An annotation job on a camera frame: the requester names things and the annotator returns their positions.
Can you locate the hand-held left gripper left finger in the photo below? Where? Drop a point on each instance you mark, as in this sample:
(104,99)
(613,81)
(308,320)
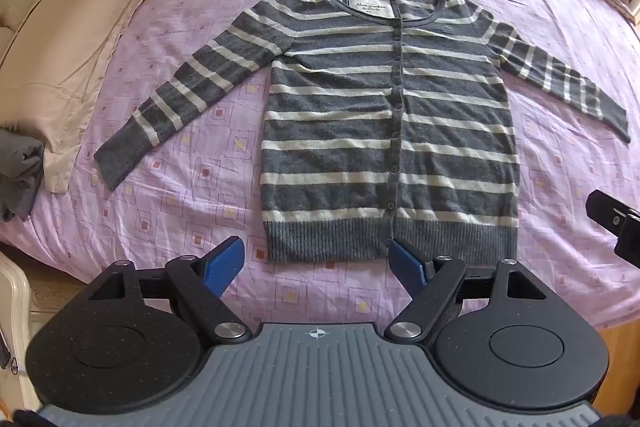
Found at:
(224,263)

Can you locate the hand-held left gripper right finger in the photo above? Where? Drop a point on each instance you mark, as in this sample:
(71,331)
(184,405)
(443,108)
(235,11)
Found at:
(406,268)

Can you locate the white bedside cabinet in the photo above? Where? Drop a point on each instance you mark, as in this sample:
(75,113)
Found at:
(15,307)

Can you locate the purple patterned bed sheet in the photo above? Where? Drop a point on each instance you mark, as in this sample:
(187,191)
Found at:
(200,187)

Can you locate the dark grey cloth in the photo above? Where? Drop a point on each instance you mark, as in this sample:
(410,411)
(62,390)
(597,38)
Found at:
(20,177)

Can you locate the grey white striped cardigan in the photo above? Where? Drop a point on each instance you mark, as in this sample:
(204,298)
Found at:
(370,127)

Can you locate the beige pillow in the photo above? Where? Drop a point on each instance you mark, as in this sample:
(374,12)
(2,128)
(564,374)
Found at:
(85,37)

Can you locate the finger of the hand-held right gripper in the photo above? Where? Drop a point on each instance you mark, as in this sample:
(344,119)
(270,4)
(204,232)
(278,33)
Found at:
(602,204)

